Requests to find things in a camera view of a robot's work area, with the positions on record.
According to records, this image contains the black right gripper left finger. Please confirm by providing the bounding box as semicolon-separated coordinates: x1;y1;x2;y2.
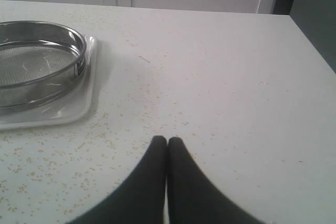
71;136;167;223

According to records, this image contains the white plastic tray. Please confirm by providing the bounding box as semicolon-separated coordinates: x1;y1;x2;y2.
1;35;98;130

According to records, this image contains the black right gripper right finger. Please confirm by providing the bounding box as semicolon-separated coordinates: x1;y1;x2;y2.
167;137;261;223

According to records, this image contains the round stainless steel sieve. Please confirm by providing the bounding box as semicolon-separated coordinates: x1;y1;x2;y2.
1;20;87;109

